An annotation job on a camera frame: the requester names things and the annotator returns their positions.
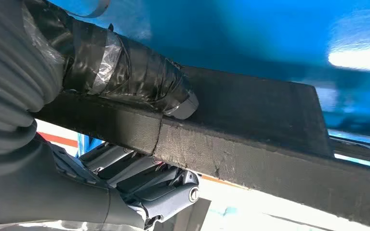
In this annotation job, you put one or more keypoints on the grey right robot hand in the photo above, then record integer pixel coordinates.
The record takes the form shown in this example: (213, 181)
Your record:
(124, 63)

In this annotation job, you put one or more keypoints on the blue metal shelf rack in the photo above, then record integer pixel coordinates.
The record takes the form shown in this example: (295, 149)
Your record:
(236, 25)

